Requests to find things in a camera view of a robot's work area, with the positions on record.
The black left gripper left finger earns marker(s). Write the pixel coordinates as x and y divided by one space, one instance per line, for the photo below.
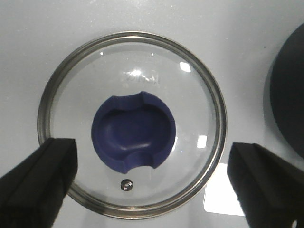
32 193

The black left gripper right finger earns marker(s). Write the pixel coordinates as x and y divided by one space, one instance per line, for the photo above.
269 189

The glass lid blue knob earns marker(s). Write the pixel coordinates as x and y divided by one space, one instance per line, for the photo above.
148 118

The dark blue saucepan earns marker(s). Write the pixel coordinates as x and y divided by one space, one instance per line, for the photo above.
283 98

